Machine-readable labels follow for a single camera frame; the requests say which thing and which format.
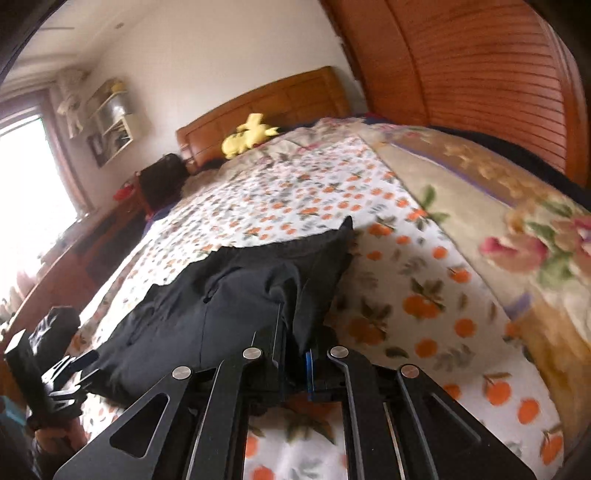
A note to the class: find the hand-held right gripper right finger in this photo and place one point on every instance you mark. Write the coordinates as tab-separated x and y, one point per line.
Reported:
310	374

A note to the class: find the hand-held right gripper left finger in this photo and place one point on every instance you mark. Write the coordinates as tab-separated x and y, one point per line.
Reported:
272	364

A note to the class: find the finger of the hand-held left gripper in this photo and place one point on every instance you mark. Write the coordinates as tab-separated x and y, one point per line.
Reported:
69	367
69	397

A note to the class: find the black coat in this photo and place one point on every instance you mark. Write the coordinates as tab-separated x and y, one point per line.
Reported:
207	300

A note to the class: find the person's left hand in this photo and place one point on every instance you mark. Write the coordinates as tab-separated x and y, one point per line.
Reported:
55	436

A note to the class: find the wooden desk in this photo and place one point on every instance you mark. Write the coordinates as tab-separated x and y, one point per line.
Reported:
69	277

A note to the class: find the orange print bed sheet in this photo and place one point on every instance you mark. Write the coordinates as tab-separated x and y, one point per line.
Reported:
415	300

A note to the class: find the dark blue blanket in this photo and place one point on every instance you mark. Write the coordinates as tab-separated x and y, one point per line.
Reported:
154	220

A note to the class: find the window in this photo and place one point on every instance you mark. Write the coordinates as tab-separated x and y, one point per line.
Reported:
27	194

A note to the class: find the wooden chair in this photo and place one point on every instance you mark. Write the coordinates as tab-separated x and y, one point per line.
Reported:
140	198

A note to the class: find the red container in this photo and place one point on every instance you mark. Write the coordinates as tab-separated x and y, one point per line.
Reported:
123	191

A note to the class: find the black bag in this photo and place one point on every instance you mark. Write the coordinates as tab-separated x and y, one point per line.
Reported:
161	184

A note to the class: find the yellow plush toy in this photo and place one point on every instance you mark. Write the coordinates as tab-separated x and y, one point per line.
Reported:
247	136

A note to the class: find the floral quilt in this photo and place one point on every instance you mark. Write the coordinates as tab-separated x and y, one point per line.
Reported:
531	240

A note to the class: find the wooden headboard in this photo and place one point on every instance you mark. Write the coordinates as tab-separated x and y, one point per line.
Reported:
277	101

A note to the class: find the white plush toy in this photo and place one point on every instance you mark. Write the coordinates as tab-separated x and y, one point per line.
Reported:
73	101

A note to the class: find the wooden wardrobe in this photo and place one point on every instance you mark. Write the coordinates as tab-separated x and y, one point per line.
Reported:
461	60

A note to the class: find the white wall shelf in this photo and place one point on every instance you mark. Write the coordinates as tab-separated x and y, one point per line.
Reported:
115	120

